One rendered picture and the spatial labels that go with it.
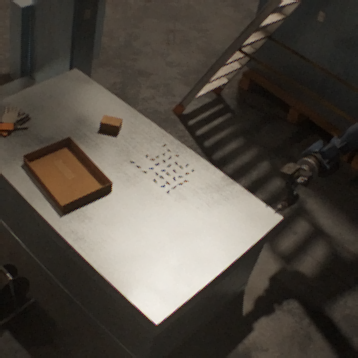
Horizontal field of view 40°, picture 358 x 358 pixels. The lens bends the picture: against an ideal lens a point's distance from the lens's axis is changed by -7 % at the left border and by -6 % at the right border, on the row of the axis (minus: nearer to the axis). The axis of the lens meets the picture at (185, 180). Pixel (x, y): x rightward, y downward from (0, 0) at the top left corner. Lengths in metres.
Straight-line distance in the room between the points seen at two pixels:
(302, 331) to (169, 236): 1.12
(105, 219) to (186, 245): 0.41
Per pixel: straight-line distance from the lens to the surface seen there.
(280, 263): 3.44
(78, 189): 2.67
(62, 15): 3.77
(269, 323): 3.14
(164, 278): 2.36
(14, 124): 3.04
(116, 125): 2.97
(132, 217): 2.56
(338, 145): 2.97
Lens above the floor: 2.55
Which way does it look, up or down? 43 degrees down
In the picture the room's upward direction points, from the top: 13 degrees clockwise
